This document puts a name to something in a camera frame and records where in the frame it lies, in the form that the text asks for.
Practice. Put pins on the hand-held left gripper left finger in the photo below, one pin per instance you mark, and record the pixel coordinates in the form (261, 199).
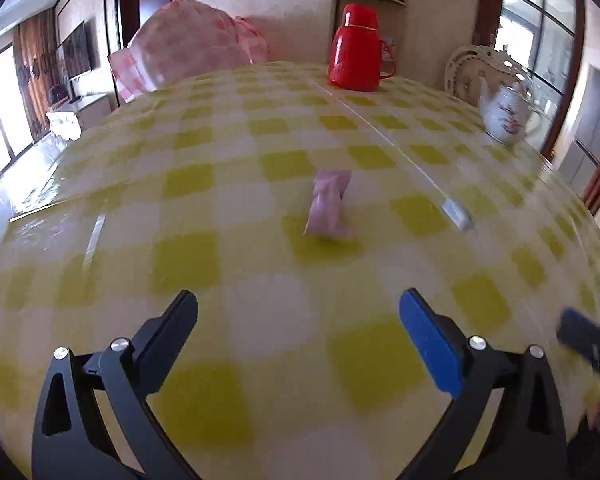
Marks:
(172, 325)

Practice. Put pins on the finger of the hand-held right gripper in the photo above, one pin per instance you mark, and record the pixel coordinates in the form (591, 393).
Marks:
(580, 327)

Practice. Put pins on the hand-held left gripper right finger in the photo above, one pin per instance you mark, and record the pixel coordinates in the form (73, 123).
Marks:
(430, 340)

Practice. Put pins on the pink snack packet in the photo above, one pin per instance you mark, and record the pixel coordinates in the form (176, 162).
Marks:
(330, 200)

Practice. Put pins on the yellow checked tablecloth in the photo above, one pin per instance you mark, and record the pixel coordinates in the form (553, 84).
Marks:
(260, 270)

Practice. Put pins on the small white strip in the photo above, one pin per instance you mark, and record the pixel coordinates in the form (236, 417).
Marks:
(457, 215)

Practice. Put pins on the white floral teapot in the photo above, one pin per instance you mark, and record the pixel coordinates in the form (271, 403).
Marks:
(507, 110)

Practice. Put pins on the white television cabinet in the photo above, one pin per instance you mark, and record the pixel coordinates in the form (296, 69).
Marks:
(75, 112)

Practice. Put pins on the white ornate tray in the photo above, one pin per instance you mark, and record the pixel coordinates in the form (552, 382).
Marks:
(462, 67)

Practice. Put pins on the pink checked chair cover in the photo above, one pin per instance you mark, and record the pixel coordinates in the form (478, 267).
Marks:
(190, 40)

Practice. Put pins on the wooden framed glass door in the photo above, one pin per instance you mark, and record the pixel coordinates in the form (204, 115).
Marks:
(575, 40)

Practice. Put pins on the television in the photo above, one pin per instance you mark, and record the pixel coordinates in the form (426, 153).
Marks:
(75, 52)

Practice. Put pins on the dark red curtain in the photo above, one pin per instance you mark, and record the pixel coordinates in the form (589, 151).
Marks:
(32, 70)

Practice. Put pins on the small blue white box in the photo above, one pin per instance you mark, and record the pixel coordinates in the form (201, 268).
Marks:
(391, 50)

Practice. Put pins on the red thermos jug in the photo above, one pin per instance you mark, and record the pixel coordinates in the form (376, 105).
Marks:
(355, 50)

